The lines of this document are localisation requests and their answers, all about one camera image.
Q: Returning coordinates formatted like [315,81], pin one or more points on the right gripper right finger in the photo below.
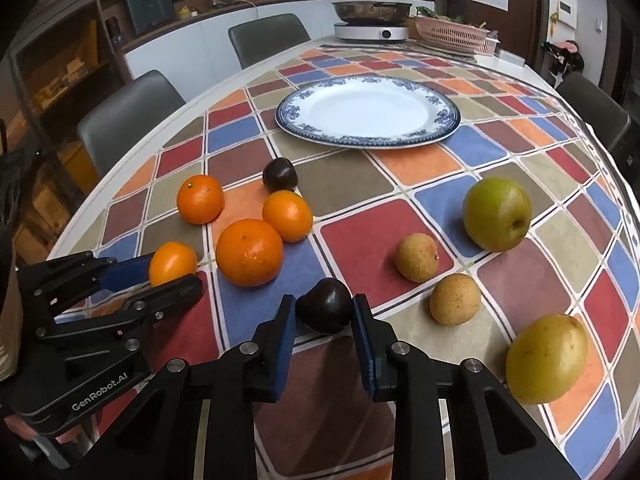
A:
[492,436]

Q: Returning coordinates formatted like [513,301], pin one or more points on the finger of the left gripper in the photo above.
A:
[160,297]
[61,283]

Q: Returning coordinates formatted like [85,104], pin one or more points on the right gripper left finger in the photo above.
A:
[198,419]

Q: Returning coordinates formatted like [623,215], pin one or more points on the small orange mandarin front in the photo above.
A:
[171,261]

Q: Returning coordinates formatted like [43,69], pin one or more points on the brown longan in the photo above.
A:
[455,300]
[416,257]

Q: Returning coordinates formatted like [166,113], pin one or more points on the large orange mandarin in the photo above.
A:
[249,253]

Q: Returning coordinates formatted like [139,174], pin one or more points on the dark plum front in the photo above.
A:
[325,309]

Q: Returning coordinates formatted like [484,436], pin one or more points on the dark plum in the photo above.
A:
[325,309]
[279,175]

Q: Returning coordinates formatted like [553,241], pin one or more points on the dark plum back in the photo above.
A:
[279,175]

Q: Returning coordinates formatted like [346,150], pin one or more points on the green pear back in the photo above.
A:
[496,214]

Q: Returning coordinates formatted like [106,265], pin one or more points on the person left hand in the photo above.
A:
[17,426]

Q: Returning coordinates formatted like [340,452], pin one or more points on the grey chair near left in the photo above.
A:
[114,127]

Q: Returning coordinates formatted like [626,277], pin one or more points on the grey chair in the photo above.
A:
[256,40]
[609,120]
[114,127]

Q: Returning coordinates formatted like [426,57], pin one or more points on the colourful checkered tablecloth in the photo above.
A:
[580,255]

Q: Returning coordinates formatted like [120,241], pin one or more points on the grey chair far left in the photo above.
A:
[256,40]

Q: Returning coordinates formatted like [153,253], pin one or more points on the blue white porcelain plate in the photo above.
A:
[368,111]

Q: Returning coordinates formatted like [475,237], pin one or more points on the black water dispenser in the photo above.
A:
[147,14]

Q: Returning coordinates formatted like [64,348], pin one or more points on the white induction cooker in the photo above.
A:
[371,33]

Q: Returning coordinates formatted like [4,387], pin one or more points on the grey chair right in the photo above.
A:
[609,120]

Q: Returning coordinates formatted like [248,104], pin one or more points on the steel pan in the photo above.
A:
[372,13]

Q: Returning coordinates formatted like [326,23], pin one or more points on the pink vegetable basket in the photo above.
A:
[452,36]

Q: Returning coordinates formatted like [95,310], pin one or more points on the dark brown door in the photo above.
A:
[500,5]

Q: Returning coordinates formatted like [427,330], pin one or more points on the green leafy vegetables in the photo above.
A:
[428,13]

